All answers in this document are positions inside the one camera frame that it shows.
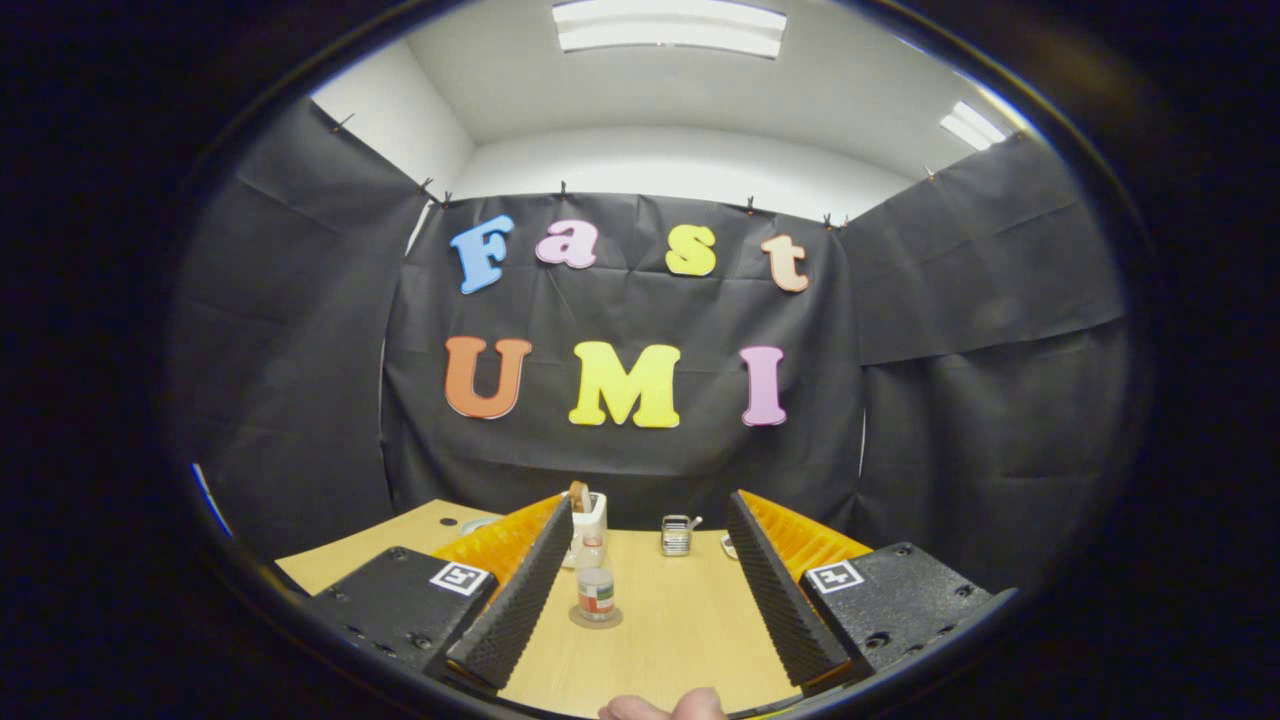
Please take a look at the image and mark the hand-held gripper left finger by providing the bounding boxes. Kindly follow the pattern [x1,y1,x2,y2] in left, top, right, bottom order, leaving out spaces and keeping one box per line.
[300,493,574,693]

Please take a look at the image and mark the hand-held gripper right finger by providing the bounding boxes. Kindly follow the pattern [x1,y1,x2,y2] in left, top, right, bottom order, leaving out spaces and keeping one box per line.
[727,489,1021,698]

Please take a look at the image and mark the clear plastic juice bottle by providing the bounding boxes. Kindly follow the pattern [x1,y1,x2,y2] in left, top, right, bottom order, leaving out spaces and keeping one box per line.
[576,535,617,623]

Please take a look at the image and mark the wooden table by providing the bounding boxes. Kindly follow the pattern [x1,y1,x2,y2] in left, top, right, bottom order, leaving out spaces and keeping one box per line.
[275,499,801,716]

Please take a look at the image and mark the white toaster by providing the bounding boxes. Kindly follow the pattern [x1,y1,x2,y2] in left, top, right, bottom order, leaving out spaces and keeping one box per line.
[560,490,608,569]

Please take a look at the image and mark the small ceiling light panel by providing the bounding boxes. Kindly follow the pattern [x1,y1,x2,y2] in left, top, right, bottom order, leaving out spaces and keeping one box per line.
[938,100,1008,151]

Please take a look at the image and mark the large ceiling light panel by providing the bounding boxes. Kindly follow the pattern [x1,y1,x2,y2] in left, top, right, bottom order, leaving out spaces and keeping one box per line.
[551,0,788,59]

